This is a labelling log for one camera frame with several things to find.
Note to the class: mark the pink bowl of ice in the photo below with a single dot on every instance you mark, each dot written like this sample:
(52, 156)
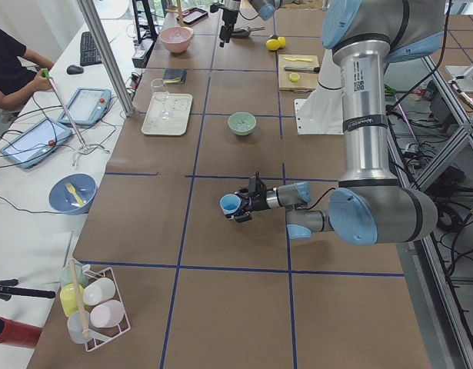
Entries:
(176, 39)

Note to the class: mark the person in black shirt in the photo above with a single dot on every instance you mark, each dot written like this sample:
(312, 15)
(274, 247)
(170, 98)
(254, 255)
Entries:
(21, 73)

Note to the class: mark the red cylinder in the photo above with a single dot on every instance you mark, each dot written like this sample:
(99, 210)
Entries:
(18, 334)

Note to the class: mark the yellow fork in basin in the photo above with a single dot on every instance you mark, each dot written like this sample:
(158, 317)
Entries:
(72, 190)

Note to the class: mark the white wire cup rack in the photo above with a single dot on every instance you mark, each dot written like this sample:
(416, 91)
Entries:
(93, 305)

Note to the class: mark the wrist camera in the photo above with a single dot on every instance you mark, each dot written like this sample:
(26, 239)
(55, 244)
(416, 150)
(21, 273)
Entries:
(256, 185)

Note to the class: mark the clear wine glass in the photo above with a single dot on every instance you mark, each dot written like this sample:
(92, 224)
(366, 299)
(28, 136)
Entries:
(160, 94)

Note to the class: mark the white bear serving tray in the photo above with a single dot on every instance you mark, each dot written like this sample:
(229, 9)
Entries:
(180, 106)

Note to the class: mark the green cup on rack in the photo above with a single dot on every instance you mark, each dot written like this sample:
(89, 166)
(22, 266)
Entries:
(81, 271)

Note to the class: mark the lemon half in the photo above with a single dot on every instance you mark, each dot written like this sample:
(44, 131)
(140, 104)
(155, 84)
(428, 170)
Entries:
(294, 77)

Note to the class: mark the light blue plastic cup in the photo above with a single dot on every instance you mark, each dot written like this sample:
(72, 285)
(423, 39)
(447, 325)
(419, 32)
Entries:
(229, 204)

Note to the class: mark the teach pendant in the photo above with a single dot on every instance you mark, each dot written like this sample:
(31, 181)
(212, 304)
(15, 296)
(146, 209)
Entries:
(88, 105)
(36, 143)

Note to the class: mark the yellow plastic knife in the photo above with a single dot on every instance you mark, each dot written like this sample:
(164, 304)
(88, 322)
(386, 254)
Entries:
(298, 59)

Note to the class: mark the green ceramic bowl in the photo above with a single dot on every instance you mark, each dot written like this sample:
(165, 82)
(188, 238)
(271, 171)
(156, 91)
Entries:
(242, 123)

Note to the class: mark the aluminium frame post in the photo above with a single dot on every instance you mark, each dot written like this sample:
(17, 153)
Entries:
(94, 24)

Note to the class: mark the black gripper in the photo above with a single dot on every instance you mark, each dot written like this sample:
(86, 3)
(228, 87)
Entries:
(228, 17)
(258, 201)

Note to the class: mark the yellow lemon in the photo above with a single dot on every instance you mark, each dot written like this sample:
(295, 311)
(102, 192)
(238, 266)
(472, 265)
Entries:
(282, 41)
(273, 45)

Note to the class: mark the black keyboard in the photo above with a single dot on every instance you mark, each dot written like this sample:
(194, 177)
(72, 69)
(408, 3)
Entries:
(89, 53)

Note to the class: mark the black computer mouse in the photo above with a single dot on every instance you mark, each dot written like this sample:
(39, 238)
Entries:
(74, 70)

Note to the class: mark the teach pendant far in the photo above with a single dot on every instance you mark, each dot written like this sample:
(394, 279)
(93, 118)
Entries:
(88, 105)

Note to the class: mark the yellow cup on rack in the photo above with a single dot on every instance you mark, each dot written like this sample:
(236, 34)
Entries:
(68, 300)

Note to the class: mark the blue plastic basin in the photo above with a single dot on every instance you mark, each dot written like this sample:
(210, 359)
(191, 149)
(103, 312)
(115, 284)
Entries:
(64, 203)

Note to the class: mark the grey folded cloth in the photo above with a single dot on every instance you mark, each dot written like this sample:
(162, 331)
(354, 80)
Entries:
(175, 76)

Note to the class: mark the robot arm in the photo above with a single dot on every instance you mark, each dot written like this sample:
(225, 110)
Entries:
(369, 206)
(264, 8)

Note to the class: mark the steel muddler rod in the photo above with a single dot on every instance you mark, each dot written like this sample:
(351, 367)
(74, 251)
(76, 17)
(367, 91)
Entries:
(302, 69)

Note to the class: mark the pink cup on rack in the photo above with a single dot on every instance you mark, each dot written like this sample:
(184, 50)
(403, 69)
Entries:
(107, 314)

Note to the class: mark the white cup on rack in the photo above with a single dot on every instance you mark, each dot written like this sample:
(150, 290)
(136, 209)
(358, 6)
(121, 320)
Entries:
(99, 291)

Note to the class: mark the wooden cutting board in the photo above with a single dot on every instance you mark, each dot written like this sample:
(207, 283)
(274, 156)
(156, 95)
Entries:
(298, 72)

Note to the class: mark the teach pendant near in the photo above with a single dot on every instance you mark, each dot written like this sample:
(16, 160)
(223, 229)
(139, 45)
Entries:
(36, 143)

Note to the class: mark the steel ice scoop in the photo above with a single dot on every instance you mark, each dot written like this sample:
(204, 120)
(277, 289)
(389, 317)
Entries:
(245, 32)

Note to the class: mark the wooden cup stand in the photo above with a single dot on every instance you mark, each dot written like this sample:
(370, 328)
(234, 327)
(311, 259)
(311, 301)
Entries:
(175, 7)

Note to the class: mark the camera tripod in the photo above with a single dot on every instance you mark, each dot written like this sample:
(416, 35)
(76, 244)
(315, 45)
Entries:
(9, 288)

